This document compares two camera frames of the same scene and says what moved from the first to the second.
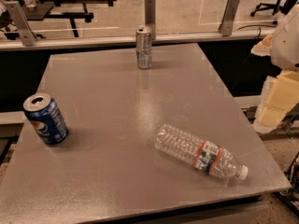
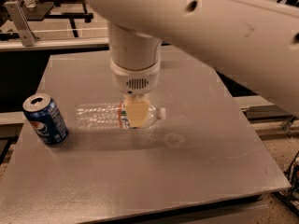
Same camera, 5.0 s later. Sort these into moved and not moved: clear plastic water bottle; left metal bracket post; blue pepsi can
Moved: clear plastic water bottle
Not moved: left metal bracket post; blue pepsi can
